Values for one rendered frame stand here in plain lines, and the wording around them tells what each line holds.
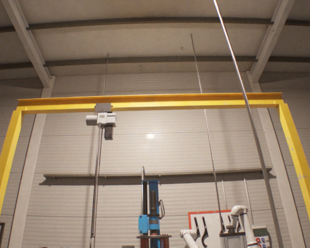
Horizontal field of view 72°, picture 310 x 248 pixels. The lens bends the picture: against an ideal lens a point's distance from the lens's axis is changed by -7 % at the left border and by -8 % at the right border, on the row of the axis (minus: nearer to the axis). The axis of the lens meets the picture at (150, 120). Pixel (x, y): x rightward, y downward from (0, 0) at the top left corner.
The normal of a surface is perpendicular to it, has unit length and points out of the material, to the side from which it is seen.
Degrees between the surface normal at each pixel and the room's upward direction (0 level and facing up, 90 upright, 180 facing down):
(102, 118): 90
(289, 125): 90
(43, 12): 174
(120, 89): 90
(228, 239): 90
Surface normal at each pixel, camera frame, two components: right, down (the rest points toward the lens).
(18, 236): -0.01, -0.49
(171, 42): 0.03, 0.81
